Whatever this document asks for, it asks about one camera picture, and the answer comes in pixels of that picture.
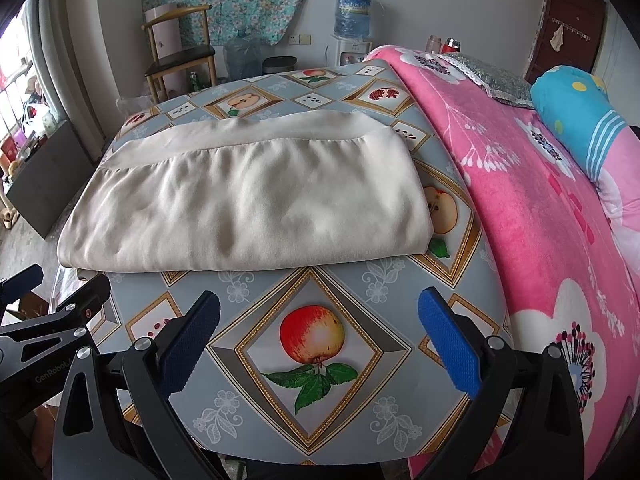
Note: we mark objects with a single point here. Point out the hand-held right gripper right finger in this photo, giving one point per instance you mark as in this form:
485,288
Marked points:
450,345

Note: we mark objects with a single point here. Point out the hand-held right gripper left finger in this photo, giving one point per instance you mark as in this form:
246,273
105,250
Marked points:
192,340

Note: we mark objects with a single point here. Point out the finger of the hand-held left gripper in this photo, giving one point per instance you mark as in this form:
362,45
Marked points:
22,278
65,310

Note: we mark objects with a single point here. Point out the beige jacket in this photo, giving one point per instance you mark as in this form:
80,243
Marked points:
240,200

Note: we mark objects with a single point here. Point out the fruit print tablecloth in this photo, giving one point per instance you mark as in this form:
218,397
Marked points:
380,320

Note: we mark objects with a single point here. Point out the grey cabinet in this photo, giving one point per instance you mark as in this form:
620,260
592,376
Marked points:
47,180

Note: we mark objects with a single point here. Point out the metal window railing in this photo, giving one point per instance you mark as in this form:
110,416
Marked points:
15,110

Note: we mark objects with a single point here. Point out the pink floral blanket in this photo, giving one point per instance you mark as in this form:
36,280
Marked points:
510,185

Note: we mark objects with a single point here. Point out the clear plastic bag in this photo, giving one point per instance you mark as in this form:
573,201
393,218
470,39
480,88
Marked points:
132,105

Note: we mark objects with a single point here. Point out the white curtain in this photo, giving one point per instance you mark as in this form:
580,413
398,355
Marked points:
70,60

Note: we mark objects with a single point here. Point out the pink printed quilt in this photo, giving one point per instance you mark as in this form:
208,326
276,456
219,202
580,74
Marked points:
622,185

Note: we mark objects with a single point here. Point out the green bottle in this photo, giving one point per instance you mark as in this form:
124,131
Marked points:
193,81

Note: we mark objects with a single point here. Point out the blue printed pillow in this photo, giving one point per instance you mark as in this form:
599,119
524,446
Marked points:
565,105

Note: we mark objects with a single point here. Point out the silver lace cushion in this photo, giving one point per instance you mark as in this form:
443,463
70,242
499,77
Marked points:
490,80

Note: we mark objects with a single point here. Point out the wooden chair with dark seat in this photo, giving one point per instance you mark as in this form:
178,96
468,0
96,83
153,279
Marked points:
180,57

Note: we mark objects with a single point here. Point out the white box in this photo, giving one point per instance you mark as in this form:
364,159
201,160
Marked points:
165,32

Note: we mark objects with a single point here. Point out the empty clear water jug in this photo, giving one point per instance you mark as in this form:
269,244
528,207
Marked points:
242,57

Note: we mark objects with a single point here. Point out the dark trash bin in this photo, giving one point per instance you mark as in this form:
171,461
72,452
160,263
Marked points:
278,65

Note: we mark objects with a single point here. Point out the red thermos bottle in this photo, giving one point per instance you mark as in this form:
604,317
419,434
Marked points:
451,46

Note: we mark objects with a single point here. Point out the pink bottle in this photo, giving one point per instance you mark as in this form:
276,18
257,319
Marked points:
432,43

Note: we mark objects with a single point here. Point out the door hook rack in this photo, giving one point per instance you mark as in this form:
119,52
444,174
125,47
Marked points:
575,27

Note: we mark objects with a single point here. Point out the blue water jug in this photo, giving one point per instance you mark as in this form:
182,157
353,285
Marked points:
354,12

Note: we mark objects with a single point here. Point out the brown door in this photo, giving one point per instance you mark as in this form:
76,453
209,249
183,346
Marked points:
575,5

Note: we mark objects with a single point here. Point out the white wall socket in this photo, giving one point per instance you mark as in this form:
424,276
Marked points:
300,39

